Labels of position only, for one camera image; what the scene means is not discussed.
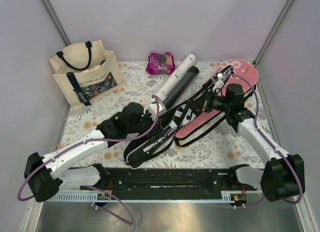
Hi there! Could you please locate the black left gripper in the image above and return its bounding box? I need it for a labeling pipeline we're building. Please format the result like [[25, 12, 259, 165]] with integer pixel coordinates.
[[127, 109, 165, 140]]

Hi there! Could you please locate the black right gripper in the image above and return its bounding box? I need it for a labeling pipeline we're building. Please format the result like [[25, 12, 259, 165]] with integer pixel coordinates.
[[187, 88, 231, 114]]

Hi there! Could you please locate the black racket cover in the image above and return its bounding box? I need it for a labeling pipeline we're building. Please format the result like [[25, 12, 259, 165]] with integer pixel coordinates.
[[123, 76, 229, 169]]

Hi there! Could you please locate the pink racket cover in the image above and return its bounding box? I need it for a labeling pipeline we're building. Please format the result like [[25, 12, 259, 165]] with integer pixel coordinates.
[[174, 59, 259, 147]]

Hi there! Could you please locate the white shuttlecock tube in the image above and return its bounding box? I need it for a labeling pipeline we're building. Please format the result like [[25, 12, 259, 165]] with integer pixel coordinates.
[[153, 53, 197, 101]]

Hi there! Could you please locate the black shuttlecock tube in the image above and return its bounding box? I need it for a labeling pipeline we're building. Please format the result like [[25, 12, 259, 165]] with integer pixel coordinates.
[[163, 66, 200, 110]]

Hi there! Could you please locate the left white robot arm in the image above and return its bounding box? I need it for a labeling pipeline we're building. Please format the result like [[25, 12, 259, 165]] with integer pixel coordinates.
[[17, 95, 165, 203]]

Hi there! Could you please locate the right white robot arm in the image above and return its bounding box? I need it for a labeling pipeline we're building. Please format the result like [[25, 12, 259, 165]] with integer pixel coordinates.
[[203, 73, 305, 205]]

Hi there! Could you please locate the floral patterned table mat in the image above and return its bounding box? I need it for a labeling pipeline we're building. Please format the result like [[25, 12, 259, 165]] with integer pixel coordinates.
[[58, 61, 271, 169]]

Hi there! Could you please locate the purple snack packet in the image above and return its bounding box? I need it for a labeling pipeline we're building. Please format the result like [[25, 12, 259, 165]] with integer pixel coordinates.
[[145, 52, 176, 75]]

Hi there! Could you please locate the beige canvas tote bag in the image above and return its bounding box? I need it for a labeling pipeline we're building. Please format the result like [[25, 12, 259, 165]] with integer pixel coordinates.
[[49, 40, 126, 110]]

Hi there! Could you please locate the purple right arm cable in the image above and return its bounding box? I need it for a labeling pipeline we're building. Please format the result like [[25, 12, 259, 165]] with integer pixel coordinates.
[[222, 72, 302, 210]]

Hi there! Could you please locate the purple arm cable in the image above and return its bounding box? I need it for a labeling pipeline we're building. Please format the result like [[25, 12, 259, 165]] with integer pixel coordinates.
[[17, 95, 162, 225], [222, 72, 302, 210]]

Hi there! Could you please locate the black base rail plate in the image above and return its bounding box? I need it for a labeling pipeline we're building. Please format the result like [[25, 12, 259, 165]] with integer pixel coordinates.
[[94, 164, 255, 202]]

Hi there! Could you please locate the white cable duct strip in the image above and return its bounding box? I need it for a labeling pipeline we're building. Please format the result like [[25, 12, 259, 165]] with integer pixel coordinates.
[[47, 191, 236, 204]]

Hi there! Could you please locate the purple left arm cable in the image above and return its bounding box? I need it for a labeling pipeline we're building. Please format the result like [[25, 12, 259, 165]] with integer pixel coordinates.
[[17, 95, 162, 225]]

